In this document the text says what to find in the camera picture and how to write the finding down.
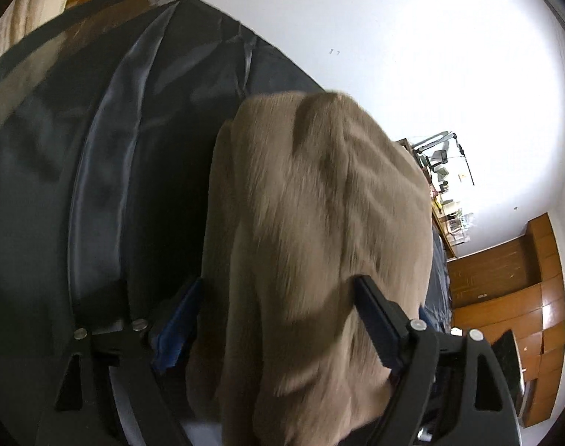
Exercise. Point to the dark grey bed sheet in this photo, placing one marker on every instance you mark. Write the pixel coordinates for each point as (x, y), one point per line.
(78, 148)

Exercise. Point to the wooden wardrobe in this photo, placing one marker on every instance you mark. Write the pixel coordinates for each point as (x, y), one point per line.
(510, 288)

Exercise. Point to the beige curtain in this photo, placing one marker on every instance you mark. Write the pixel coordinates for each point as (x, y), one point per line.
(17, 18)

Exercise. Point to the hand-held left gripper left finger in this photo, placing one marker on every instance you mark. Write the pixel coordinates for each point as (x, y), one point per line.
(180, 330)

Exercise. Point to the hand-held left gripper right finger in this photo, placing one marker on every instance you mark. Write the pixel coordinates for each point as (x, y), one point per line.
(375, 325)

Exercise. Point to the brown fleece sweater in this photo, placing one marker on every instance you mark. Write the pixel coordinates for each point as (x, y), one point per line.
(319, 241)

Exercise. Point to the wooden desk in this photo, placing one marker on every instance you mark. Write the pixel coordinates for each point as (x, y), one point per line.
(445, 234)

